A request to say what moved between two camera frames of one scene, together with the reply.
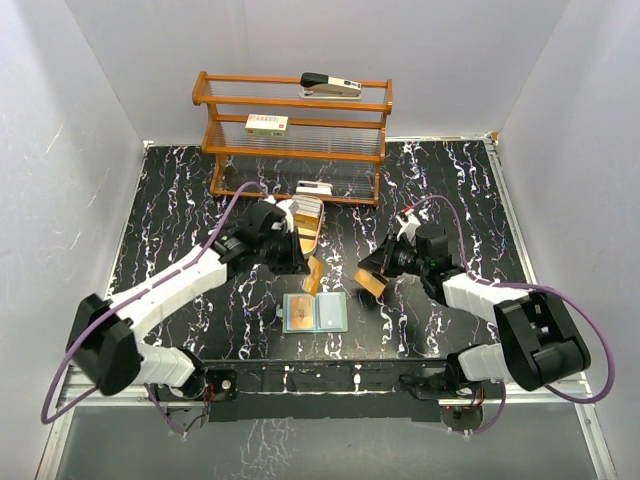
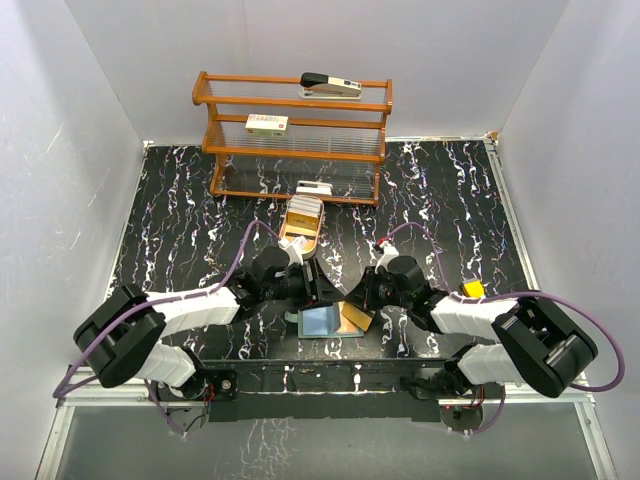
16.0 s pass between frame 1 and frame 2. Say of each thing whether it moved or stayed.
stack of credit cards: stayed
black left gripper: moved
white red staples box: stayed
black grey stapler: stayed
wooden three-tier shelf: stayed
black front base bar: stayed
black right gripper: moved
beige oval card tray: stayed
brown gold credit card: moved
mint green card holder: moved
